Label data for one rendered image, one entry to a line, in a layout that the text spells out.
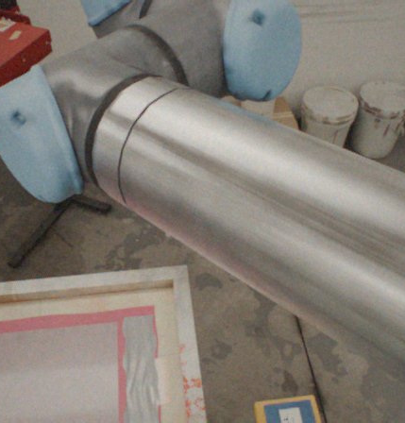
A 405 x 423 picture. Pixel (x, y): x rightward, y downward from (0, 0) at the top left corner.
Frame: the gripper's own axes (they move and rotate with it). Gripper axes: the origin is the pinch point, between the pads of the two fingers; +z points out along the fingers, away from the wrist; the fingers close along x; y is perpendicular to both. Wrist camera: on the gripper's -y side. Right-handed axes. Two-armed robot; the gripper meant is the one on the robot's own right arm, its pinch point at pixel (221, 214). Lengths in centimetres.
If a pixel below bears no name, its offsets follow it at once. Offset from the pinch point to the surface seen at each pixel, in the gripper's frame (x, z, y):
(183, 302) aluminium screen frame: -19, 46, -18
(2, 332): -61, 37, -17
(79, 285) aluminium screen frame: -43, 39, -26
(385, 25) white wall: 95, 112, -200
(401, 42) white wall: 104, 125, -200
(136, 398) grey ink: -31, 45, 2
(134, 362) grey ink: -32, 46, -6
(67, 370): -46, 42, -6
